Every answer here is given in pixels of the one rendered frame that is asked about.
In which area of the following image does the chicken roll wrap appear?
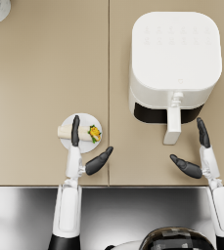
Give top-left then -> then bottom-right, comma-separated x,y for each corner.
57,124 -> 103,145

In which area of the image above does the round white plate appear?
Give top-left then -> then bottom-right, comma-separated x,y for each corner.
59,112 -> 104,154

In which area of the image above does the robot body dark round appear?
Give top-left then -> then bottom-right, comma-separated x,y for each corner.
104,227 -> 217,250

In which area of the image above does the white air fryer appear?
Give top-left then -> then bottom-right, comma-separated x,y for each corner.
128,11 -> 223,125

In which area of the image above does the air fryer drawer with handle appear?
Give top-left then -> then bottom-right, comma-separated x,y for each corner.
133,91 -> 205,146

